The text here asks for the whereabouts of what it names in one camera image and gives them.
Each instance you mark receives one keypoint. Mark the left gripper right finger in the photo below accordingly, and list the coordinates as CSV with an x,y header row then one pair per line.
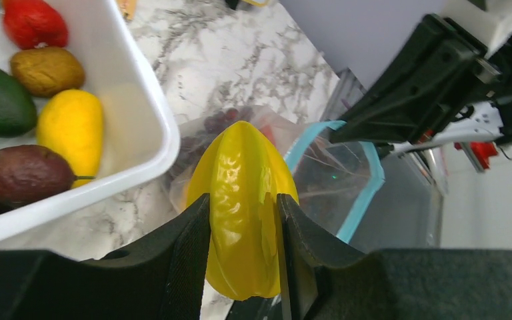
x,y
324,278

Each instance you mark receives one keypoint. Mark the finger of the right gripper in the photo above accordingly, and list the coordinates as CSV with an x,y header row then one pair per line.
x,y
440,69

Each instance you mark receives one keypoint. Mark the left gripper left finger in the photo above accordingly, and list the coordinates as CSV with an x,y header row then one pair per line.
x,y
159,276

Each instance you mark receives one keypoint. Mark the clear zip top bag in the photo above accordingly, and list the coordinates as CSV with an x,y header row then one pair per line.
x,y
335,181

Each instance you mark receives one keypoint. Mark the green yellow pepper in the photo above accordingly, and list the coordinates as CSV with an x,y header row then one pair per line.
x,y
243,173

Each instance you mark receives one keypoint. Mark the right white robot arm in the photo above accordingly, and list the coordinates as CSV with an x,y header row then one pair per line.
x,y
475,122

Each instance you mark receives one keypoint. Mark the white plastic bin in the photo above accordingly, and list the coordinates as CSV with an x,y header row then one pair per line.
x,y
141,137

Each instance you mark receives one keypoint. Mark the dark purple passion fruit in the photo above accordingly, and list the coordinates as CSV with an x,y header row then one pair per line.
x,y
30,173

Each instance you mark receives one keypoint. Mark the yellow lemon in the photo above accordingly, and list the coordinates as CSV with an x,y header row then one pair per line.
x,y
71,124

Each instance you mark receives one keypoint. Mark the small orange fruit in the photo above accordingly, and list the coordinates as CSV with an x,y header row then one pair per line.
x,y
47,71

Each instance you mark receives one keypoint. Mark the red strawberry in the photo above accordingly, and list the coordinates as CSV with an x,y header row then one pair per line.
x,y
33,24

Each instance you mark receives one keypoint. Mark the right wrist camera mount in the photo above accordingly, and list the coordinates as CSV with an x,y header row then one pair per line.
x,y
490,22

